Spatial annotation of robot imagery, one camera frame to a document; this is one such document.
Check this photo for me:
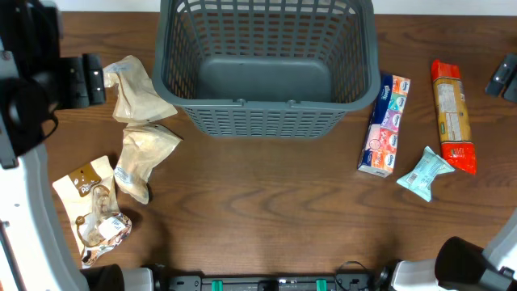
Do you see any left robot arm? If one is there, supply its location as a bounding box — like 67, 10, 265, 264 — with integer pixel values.
1, 0, 106, 290

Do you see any light blue snack packet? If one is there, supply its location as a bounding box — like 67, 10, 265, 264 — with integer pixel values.
397, 146, 455, 202

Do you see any brown white snack pouch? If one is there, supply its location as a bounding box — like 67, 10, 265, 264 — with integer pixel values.
53, 155, 132, 268

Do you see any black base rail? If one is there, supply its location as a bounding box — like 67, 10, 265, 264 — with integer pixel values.
120, 261, 395, 291

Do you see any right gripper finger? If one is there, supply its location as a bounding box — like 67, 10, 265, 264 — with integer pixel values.
502, 76, 517, 102
485, 53, 516, 96

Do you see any Kleenex tissue multipack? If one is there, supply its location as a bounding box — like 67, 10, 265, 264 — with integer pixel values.
358, 74, 411, 178

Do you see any grey plastic basket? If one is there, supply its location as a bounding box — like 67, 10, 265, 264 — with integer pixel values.
152, 0, 380, 138

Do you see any orange spaghetti packet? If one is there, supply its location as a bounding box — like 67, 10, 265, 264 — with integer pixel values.
431, 60, 477, 175

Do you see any lower beige paper bag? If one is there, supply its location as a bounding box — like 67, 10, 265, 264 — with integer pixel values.
114, 124, 183, 205

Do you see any upper beige paper bag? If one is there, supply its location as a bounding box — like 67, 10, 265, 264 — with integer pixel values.
103, 55, 178, 124

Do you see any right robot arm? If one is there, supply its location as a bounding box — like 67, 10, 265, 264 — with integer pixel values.
379, 60, 516, 291

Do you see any beige paper bag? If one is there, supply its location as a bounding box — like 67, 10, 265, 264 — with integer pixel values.
103, 55, 178, 124
114, 124, 183, 205

